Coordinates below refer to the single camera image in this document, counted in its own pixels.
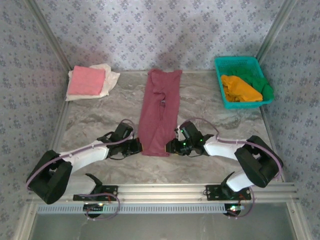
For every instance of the maroon printed t-shirt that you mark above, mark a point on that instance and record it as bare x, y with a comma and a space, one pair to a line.
152, 120

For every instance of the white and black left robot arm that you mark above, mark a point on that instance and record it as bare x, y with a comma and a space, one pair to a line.
85, 156

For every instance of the folded cream t-shirt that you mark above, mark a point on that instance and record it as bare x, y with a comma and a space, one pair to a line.
110, 80

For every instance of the folded pink t-shirt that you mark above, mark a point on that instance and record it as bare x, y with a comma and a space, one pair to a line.
86, 80

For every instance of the orange t-shirt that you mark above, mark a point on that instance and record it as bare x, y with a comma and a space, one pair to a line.
242, 90

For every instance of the teal plastic basket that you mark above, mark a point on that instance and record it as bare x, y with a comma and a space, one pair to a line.
235, 65

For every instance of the green t-shirt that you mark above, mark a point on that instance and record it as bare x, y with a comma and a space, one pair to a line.
262, 86

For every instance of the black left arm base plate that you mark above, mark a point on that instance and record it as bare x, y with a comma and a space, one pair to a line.
110, 191

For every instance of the aluminium mounting rail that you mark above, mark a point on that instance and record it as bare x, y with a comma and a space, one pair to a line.
162, 192

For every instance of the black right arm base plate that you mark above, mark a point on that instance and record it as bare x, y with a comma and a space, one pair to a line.
215, 192

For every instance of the aluminium frame post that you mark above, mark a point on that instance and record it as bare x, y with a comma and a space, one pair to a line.
276, 30
50, 35

